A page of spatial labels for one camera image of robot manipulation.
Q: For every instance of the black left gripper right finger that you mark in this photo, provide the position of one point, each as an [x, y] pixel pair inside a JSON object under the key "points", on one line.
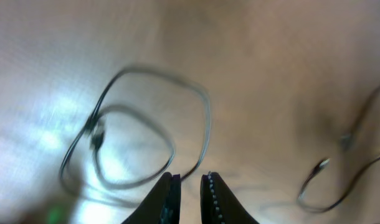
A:
{"points": [[218, 203]]}

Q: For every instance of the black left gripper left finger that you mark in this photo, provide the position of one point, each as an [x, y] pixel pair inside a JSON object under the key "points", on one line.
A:
{"points": [[161, 205]]}

